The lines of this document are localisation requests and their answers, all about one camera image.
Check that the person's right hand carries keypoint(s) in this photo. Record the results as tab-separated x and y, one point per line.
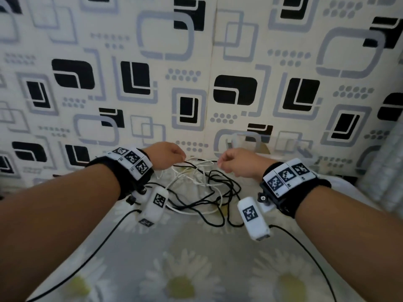
244	164

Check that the person's left hand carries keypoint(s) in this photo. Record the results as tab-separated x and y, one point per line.
163	155

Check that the person's right fingers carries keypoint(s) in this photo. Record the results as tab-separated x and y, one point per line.
227	162

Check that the person's left fingers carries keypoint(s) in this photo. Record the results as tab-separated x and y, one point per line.
178	155

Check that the person's left forearm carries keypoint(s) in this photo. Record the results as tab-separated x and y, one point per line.
56	223

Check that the person's right forearm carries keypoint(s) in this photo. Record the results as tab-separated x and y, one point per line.
352	239

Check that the daisy print sheet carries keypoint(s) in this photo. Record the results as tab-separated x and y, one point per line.
201	264

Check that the grey patterned fabric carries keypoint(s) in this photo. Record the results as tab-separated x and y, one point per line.
384	172

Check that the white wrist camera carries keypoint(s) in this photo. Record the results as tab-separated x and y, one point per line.
154	206
253	220

